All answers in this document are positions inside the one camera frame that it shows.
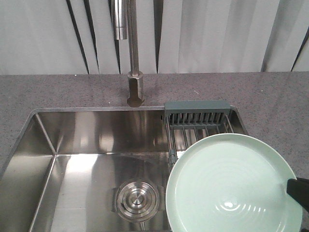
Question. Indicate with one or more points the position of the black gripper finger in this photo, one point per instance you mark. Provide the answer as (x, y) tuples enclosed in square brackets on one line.
[(298, 189)]

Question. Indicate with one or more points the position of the mint green ceramic plate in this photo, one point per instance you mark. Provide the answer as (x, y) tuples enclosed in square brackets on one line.
[(231, 182)]

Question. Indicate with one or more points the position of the stainless steel faucet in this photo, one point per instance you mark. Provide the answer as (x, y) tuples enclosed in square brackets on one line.
[(124, 24)]

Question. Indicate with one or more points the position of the grey-green dish drying rack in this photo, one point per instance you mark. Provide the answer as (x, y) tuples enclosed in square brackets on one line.
[(198, 116)]

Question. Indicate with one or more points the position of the round steel sink drain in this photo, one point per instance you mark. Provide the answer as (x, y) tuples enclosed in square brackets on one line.
[(138, 200)]

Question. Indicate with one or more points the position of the stainless steel sink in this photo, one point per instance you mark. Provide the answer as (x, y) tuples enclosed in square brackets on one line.
[(67, 161)]

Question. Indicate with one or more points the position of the white pleated curtain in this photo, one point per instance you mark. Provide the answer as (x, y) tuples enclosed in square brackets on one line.
[(174, 36)]

